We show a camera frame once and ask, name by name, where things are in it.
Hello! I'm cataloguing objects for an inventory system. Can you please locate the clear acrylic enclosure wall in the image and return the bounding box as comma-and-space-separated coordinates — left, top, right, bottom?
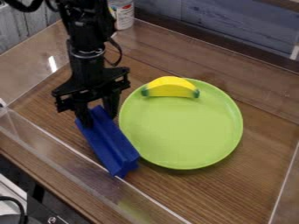
0, 107, 190, 224

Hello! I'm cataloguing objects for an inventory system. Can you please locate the black cable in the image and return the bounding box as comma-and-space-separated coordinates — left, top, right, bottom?
0, 195, 27, 224

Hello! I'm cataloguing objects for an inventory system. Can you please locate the white labelled can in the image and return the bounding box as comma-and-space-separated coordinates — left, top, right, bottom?
106, 0, 134, 30

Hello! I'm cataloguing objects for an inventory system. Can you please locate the blue plastic block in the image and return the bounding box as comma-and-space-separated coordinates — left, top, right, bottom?
74, 106, 140, 178

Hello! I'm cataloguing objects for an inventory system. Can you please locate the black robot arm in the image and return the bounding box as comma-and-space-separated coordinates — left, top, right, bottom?
3, 0, 129, 128

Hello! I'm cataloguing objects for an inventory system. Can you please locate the green round plate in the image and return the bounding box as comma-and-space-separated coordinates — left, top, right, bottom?
118, 79, 244, 171

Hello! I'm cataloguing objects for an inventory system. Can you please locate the yellow toy banana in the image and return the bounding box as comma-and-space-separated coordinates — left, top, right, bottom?
141, 76, 200, 98

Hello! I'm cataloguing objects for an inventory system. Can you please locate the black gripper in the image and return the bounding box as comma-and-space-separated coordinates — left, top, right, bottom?
50, 49, 132, 130

